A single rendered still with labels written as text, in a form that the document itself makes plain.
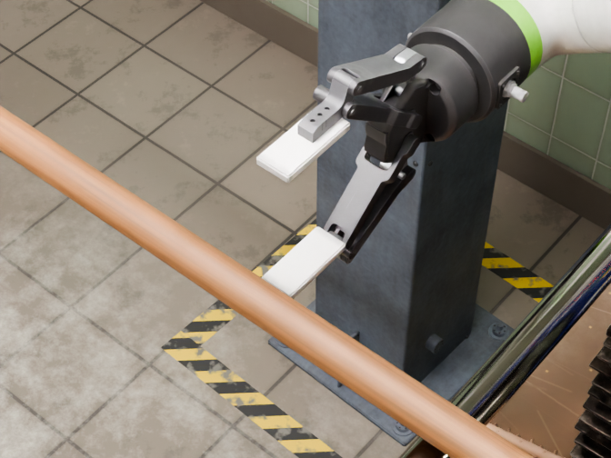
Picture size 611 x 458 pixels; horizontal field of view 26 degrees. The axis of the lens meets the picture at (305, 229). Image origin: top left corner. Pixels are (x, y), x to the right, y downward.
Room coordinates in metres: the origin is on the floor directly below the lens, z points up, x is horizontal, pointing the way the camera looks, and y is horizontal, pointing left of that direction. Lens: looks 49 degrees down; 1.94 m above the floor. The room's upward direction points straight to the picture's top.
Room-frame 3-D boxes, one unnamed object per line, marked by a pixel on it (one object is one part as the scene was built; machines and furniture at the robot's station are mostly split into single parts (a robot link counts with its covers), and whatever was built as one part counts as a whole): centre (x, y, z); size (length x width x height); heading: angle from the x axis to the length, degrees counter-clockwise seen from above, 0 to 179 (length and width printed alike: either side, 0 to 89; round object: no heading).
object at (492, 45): (0.82, -0.13, 1.20); 0.12 x 0.06 x 0.09; 50
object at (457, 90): (0.76, -0.08, 1.20); 0.09 x 0.07 x 0.08; 140
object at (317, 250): (0.66, 0.00, 1.13); 0.07 x 0.03 x 0.01; 140
